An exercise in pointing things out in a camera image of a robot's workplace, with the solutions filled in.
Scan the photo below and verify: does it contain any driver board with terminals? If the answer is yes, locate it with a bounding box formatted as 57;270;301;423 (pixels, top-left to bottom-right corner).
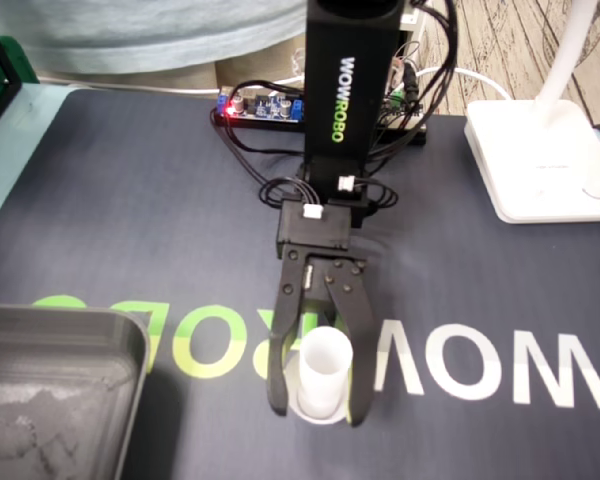
379;49;429;126

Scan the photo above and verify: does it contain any person in light-blue shirt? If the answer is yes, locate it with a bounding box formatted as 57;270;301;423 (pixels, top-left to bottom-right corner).
0;0;311;94

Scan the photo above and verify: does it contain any dark grey WOWROBO mat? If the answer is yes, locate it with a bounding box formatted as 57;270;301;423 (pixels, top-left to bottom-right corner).
0;89;600;480

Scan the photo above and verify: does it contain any white power cable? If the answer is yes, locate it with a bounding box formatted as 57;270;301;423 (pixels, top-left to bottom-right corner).
34;66;512;102

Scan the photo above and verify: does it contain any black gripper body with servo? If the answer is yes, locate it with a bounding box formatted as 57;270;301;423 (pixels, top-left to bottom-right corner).
282;242;370;305

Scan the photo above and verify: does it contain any white translucent plastic cup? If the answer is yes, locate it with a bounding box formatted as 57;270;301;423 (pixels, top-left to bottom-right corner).
284;325;354;426

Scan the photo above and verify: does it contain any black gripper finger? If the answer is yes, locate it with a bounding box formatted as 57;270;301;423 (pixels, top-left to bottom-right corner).
321;257;377;428
266;247;309;417

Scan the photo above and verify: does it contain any white furniture piece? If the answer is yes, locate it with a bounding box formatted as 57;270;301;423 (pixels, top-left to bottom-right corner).
398;0;434;36

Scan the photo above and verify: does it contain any black servo cable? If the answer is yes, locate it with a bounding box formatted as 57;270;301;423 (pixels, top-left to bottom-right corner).
258;176;326;216

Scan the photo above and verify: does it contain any black metal frame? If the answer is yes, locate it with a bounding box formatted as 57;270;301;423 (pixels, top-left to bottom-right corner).
0;14;24;146

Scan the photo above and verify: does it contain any blue circuit board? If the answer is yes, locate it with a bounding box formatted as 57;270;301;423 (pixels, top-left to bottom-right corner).
215;85;306;124

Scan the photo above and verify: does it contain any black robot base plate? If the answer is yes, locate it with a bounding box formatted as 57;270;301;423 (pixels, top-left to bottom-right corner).
212;112;429;147

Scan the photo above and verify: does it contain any black cable bundle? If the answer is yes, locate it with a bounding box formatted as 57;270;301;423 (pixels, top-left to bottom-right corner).
404;0;457;131

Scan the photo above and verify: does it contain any white desk lamp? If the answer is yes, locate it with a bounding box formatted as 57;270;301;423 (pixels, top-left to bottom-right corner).
463;0;600;225

